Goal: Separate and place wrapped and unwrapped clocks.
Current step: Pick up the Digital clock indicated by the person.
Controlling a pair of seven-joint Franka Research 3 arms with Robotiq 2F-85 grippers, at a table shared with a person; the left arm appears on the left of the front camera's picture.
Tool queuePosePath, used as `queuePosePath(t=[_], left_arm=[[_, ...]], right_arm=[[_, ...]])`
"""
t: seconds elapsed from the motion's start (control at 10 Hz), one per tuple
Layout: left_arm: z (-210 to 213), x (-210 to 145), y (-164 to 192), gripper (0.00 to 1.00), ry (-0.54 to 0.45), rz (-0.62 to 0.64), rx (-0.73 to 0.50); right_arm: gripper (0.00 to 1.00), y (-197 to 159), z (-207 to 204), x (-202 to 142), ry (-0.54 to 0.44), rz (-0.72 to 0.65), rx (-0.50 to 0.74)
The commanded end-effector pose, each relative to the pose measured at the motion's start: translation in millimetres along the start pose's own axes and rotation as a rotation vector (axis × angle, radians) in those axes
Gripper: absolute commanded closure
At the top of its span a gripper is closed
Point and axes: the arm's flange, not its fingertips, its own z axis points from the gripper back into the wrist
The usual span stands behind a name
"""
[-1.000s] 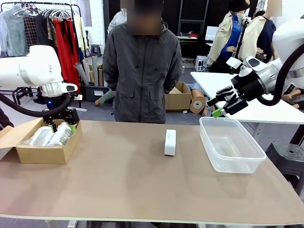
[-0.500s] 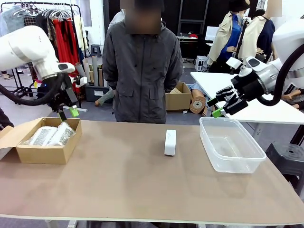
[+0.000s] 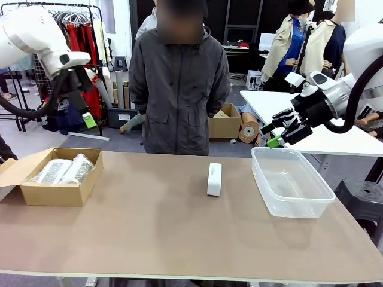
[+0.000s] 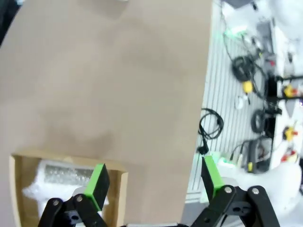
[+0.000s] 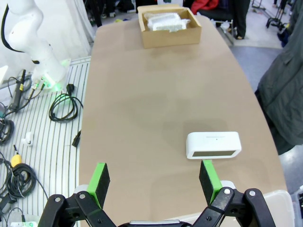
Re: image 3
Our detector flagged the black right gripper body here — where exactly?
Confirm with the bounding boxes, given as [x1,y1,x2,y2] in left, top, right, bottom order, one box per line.
[291,95,335,122]

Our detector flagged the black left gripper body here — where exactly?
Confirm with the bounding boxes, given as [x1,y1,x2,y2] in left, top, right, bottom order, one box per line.
[59,68,94,101]

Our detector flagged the bubble-wrapped white clock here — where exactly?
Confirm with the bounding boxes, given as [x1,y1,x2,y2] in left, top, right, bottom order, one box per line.
[25,158,74,184]
[59,153,96,184]

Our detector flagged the small white box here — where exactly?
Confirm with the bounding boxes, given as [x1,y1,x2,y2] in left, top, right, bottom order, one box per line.
[206,163,223,197]

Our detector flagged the white bar on floor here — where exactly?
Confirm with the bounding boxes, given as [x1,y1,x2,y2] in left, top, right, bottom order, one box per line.
[68,131,111,142]

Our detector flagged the white side table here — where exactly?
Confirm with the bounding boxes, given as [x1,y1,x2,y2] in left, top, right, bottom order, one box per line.
[239,89,383,158]

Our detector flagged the cream paper roll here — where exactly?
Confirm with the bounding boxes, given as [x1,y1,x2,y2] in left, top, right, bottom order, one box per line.
[102,67,117,106]

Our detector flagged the black bin of rolls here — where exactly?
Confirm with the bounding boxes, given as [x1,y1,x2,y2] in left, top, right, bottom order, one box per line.
[107,106,143,129]

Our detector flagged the thick brown kraft paper roll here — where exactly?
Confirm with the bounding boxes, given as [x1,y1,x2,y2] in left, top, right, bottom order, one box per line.
[238,112,262,146]

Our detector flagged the tall grey paper roll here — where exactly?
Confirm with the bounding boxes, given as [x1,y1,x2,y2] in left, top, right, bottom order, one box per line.
[115,70,125,110]

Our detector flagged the red hanging dress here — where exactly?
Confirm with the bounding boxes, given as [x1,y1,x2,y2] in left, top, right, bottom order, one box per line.
[66,23,103,120]

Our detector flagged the small grey stool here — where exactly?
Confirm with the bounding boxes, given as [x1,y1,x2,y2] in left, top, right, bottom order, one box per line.
[113,55,129,73]

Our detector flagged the child mannequin in green sweater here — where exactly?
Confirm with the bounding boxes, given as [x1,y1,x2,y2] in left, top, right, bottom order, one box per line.
[119,112,147,135]

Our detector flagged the small open cardboard carton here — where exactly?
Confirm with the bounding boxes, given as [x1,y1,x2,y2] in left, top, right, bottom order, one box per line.
[208,103,243,142]

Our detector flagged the mannequin in cream jacket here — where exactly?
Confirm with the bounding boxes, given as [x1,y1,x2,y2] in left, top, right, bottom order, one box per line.
[300,2,348,85]

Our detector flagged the mannequin in beige coat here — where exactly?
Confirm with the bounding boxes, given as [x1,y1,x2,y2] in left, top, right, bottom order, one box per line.
[261,0,315,84]

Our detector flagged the clear plastic container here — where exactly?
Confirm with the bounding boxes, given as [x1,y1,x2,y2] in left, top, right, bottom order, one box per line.
[250,146,336,219]

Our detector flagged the white monitor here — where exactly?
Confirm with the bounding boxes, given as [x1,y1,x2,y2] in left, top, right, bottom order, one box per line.
[259,32,278,51]

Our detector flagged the bystander in dark sleeve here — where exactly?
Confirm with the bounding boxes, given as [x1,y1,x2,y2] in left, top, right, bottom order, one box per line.
[0,136,19,164]

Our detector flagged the brown cardboard box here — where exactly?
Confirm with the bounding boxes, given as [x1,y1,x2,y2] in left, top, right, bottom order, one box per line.
[0,147,104,207]

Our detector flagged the black plastic stool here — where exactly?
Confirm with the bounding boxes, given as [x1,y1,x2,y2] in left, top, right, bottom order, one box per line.
[333,178,383,240]

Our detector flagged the person in dark grey jacket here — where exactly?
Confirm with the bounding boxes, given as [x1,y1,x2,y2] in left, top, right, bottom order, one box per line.
[128,0,232,156]

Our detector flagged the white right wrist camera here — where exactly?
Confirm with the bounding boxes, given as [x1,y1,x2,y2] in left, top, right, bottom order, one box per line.
[284,71,306,88]

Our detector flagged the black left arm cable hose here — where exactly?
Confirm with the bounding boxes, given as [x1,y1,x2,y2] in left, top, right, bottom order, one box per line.
[0,71,70,119]

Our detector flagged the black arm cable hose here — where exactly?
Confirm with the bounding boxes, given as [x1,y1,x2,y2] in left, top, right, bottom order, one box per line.
[0,71,70,119]
[324,55,383,134]

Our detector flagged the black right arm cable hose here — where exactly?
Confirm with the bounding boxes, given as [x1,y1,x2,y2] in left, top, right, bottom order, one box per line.
[324,55,383,134]

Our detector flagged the white table leg frame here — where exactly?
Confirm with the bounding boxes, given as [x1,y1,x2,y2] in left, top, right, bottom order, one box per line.
[56,276,100,287]

